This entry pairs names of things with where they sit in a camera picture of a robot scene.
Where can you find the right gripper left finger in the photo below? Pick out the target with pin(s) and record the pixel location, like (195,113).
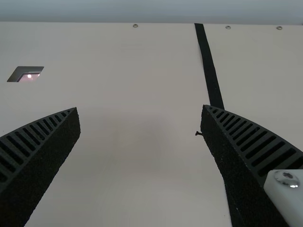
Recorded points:
(35,151)

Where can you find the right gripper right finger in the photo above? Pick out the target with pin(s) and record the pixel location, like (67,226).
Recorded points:
(248,165)

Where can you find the black strip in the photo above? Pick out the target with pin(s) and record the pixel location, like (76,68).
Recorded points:
(209,71)

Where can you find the small square scanner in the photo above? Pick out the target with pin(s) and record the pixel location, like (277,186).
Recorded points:
(26,74)

